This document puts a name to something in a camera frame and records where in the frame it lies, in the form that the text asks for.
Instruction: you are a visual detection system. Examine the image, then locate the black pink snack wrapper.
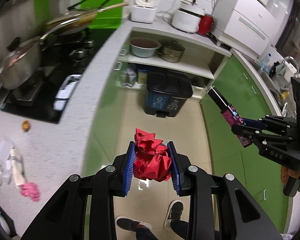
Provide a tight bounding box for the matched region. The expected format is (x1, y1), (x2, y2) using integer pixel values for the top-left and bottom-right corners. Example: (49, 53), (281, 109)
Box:
(206, 86), (253, 147)

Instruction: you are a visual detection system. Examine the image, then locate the pink paper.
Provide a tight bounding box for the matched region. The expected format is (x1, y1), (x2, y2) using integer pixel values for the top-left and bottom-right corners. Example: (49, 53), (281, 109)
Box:
(20, 183), (40, 202)

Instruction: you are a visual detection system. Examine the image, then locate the white blue patterned paper bag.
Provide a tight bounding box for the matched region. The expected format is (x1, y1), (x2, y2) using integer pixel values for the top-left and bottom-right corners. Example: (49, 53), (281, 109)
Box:
(10, 148), (26, 188)

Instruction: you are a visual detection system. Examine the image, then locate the small brown round item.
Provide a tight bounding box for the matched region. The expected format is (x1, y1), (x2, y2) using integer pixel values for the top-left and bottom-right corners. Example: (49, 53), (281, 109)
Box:
(21, 120), (31, 132)

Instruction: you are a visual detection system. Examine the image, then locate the red paper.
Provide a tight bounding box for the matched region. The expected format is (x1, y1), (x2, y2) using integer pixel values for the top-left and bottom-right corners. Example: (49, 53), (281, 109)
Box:
(134, 128), (172, 182)

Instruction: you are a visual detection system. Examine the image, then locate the clear plastic bag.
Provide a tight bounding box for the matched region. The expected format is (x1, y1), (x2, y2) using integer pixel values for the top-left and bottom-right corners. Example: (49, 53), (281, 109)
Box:
(0, 165), (12, 186)

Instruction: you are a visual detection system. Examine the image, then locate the black blue pedal trash bin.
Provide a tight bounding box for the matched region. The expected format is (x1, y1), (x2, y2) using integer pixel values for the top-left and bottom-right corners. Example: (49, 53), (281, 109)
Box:
(144, 71), (193, 118)

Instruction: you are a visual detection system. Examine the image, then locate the orange gloved hand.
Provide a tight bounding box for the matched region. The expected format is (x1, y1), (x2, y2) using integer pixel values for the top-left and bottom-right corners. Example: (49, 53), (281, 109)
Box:
(281, 166), (300, 186)

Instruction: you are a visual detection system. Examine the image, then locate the left black shoe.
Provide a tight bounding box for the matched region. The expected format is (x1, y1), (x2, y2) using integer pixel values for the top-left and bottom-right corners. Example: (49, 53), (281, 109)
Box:
(115, 216), (152, 232)

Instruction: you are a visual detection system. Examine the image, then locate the black shoe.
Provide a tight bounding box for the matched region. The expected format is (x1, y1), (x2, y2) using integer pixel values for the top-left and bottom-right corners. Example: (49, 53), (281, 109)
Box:
(115, 216), (152, 232)
(164, 200), (184, 230)

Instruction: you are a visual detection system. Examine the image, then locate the right black shoe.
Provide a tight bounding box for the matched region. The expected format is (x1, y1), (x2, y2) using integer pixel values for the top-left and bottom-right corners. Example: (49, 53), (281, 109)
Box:
(164, 200), (184, 230)

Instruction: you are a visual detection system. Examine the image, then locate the white plastic box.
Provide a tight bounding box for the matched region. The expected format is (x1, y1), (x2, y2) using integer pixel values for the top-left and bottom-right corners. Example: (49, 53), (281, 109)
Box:
(0, 138), (15, 161)

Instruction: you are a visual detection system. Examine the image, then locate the white countertop appliance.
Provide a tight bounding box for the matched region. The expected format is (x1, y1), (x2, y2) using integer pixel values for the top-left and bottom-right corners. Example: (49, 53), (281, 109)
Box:
(211, 0), (280, 59)

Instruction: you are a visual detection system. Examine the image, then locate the steel steamer pot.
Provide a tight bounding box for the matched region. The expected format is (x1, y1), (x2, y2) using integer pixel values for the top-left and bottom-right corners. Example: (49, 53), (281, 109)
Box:
(157, 40), (185, 63)

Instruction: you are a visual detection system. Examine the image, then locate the red kettle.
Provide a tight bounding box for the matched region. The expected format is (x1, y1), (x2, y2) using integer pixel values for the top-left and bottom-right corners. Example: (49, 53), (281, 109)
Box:
(197, 14), (215, 36)

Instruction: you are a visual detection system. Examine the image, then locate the white round rice cooker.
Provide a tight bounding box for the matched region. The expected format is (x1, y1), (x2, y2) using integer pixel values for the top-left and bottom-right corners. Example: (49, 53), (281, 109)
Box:
(171, 1), (206, 34)

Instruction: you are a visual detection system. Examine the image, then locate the white shelf unit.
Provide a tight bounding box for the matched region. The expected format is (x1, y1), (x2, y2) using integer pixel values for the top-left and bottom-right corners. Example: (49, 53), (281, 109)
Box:
(115, 21), (231, 101)

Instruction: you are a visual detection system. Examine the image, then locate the printed food bag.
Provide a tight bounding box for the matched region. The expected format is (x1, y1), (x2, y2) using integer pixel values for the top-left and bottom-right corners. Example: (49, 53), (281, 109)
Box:
(120, 62), (137, 87)

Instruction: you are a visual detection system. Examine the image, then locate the light blue basin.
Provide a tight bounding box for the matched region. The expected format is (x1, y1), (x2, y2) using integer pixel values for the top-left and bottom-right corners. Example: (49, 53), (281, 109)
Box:
(130, 37), (161, 58)

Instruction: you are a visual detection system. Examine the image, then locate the stainless steel pot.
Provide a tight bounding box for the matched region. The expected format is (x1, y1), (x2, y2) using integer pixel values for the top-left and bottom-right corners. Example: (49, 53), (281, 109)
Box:
(0, 37), (43, 90)

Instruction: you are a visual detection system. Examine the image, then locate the black gas stove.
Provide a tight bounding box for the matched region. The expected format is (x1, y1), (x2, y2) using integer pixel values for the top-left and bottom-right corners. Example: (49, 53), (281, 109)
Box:
(0, 27), (96, 124)

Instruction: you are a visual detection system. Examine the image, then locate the white rice cooker open lid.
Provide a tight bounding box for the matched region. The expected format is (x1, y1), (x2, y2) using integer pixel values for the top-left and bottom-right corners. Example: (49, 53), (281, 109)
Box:
(130, 0), (159, 24)

